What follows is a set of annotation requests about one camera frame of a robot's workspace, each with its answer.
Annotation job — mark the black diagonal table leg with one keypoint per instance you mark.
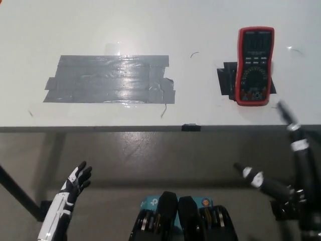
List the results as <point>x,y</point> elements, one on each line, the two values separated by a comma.
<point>20,193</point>

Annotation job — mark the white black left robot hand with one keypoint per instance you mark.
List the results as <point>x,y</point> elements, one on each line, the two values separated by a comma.
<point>60,208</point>

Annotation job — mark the black tape patch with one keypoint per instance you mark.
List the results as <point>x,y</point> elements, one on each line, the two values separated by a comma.
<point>225,80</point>

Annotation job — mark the red multimeter with black stand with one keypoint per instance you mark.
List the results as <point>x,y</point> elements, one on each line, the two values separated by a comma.
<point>254,75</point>

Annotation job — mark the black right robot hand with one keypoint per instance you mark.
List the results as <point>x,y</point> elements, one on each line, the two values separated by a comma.
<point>302,160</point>

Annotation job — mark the grey duct tape patch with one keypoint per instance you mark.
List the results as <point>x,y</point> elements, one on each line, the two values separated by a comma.
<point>107,80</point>

